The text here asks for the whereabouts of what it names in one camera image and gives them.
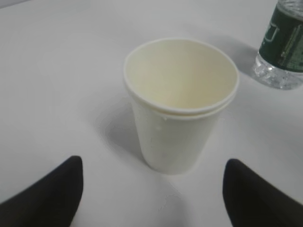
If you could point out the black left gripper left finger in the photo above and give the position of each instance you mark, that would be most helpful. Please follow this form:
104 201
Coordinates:
50 202

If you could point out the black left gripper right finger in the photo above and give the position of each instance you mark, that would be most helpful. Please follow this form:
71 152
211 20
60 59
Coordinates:
251 201

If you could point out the white paper cup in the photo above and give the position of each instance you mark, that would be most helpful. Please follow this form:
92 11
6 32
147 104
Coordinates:
177 87

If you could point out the clear green-label water bottle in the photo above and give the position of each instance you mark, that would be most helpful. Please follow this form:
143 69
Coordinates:
279 62

